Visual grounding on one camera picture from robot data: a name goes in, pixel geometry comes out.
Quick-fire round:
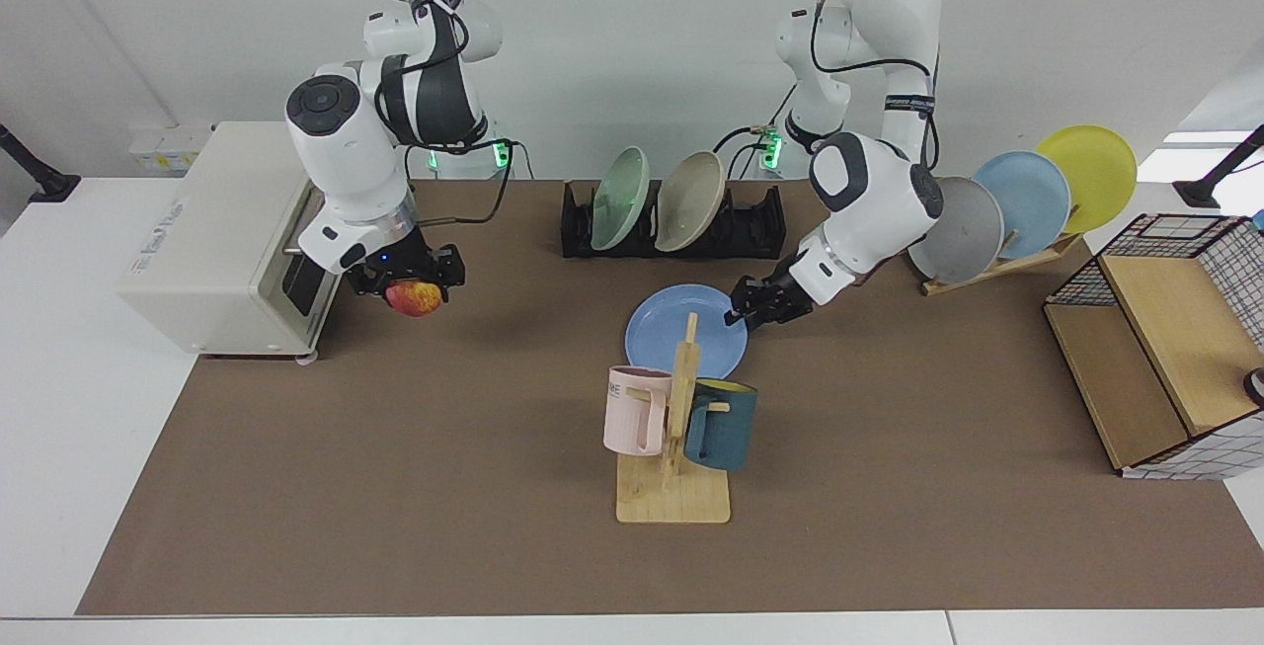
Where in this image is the dark teal cup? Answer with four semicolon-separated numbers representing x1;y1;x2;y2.
683;379;759;472

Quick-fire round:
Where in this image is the black dish rack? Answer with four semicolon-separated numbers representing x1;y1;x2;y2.
561;181;788;261

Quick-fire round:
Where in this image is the wooden plate rack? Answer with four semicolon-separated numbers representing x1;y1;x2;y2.
892;230;1084;297

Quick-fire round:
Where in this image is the black base cable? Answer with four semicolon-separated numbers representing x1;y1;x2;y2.
713;87;799;182

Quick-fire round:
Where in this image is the white power strip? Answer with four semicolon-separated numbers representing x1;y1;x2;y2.
128;123;216;175

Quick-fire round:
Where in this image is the black camera stand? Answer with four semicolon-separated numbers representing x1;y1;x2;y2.
0;123;82;203
1173;124;1264;209

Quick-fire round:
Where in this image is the pale toaster oven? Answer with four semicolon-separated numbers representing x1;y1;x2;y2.
118;121;349;364

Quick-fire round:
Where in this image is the brown table cloth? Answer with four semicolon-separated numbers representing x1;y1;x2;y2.
76;178;1264;616

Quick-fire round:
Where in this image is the grey plate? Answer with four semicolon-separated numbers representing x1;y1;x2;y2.
907;177;1006;283

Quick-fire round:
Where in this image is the yellow plate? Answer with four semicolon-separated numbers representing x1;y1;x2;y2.
1035;124;1139;234

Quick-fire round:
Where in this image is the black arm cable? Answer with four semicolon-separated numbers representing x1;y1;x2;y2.
334;0;516;226
810;0;941;172

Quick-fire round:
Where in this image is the pale green plate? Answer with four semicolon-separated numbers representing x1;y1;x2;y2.
591;146;651;252

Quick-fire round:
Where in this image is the pink cup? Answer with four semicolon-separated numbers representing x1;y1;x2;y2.
603;365;673;456

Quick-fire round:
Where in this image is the beige plate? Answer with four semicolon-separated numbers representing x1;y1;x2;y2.
655;151;727;253

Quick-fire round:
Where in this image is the wooden cup stand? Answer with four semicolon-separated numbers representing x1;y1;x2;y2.
615;312;733;525

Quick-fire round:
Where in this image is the light blue plate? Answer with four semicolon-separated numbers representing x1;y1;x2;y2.
973;151;1072;261

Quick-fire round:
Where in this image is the wire basket with wooden floor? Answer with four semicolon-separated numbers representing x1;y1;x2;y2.
1044;213;1264;481

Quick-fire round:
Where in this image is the red yellow apple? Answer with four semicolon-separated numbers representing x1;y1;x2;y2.
385;280;443;318

